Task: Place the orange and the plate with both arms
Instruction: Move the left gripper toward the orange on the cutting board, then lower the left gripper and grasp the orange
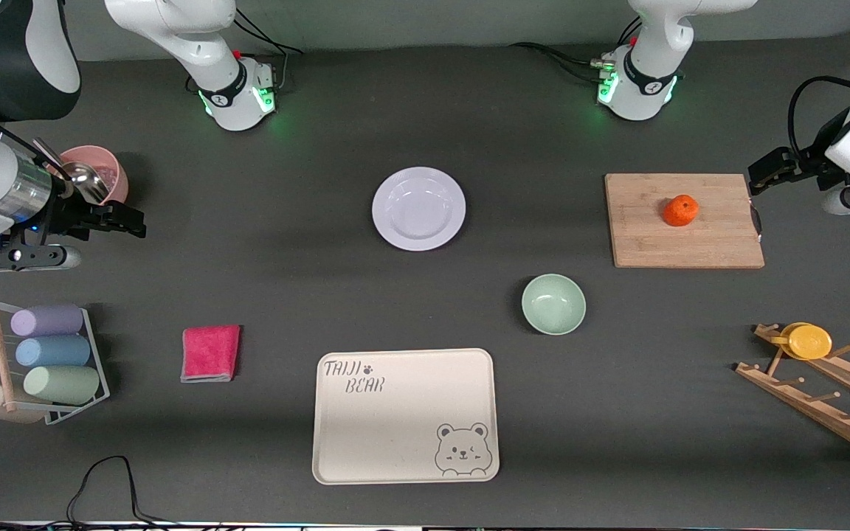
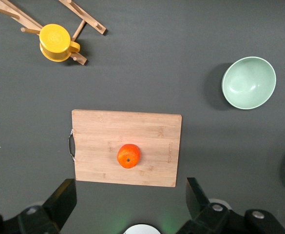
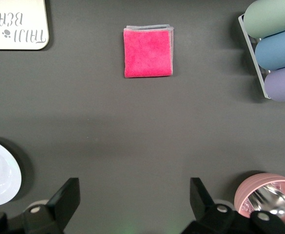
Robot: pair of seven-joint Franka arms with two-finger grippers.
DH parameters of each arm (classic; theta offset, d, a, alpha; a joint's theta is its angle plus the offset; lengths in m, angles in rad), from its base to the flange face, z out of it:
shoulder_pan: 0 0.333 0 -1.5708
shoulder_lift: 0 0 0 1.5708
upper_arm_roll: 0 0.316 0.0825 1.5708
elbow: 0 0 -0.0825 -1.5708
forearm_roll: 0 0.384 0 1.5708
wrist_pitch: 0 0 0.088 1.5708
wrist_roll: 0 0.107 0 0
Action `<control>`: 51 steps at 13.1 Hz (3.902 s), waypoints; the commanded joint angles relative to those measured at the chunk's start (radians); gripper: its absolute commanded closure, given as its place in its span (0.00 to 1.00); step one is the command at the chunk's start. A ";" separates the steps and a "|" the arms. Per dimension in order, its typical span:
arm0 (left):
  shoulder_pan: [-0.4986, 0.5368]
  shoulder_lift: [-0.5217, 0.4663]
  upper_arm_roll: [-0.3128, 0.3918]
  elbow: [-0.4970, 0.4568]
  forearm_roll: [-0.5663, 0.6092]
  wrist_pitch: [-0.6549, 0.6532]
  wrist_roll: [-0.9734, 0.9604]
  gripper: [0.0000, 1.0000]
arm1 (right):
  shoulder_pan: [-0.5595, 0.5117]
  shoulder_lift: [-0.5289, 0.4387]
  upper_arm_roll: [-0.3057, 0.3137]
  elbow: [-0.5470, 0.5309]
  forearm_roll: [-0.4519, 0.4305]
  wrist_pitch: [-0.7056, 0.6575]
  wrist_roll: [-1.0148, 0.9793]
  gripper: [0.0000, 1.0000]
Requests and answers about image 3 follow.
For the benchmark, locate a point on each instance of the cream tray with bear print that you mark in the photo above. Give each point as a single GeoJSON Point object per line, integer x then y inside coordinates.
{"type": "Point", "coordinates": [15, 14]}

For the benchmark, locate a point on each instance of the green cup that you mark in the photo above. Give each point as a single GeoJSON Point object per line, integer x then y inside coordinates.
{"type": "Point", "coordinates": [269, 17]}

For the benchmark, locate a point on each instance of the blue cup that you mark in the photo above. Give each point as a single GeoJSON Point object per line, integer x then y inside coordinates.
{"type": "Point", "coordinates": [278, 48]}

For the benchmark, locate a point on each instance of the pink folded cloth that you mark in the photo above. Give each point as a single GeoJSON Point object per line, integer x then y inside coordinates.
{"type": "Point", "coordinates": [147, 52]}

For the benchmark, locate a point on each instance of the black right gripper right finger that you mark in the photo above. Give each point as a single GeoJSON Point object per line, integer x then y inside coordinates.
{"type": "Point", "coordinates": [200, 202]}

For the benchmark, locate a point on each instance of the pink ribbed cup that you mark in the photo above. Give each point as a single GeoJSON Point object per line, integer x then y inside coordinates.
{"type": "Point", "coordinates": [244, 197]}

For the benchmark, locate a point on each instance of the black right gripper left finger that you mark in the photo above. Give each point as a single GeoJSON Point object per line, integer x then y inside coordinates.
{"type": "Point", "coordinates": [64, 200]}

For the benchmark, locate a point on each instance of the purple cup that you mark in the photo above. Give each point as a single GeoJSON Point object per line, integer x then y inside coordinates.
{"type": "Point", "coordinates": [283, 84]}

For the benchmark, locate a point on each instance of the metal spoon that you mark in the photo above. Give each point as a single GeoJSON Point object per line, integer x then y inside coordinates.
{"type": "Point", "coordinates": [276, 204]}

